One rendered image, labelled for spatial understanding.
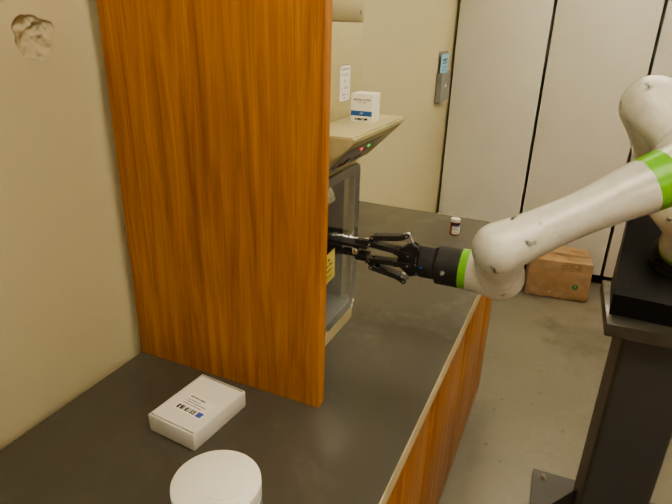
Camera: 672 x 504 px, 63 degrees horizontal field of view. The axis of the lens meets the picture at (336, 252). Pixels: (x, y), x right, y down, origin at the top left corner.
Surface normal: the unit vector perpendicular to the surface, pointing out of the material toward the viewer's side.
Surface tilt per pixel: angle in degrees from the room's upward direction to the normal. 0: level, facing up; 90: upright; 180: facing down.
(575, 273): 88
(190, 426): 0
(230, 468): 0
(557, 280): 92
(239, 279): 90
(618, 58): 90
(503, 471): 0
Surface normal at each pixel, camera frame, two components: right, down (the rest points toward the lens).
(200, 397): 0.03, -0.92
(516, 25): -0.41, 0.34
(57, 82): 0.91, 0.18
